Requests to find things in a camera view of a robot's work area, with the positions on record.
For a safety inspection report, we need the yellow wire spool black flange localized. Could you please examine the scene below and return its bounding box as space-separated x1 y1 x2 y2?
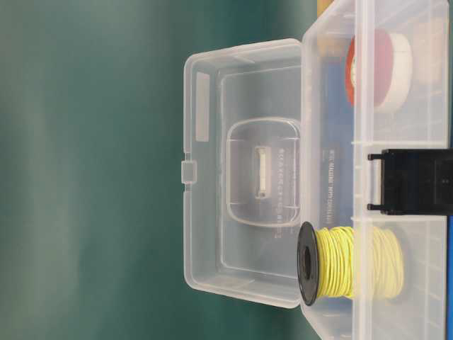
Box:
297 222 406 306

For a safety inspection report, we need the red tape roll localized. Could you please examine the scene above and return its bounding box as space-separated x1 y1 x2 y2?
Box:
344 28 394 108

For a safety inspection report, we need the clear plastic tool box lid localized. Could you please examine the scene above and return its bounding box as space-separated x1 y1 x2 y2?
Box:
181 39 302 308

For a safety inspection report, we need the clear plastic tool box base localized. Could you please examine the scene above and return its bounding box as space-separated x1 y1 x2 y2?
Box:
297 1 452 339

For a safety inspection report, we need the black tool box latch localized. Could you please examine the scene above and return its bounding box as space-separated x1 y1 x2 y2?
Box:
367 148 452 216

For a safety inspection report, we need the white tape roll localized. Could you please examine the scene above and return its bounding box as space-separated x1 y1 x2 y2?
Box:
374 30 413 113

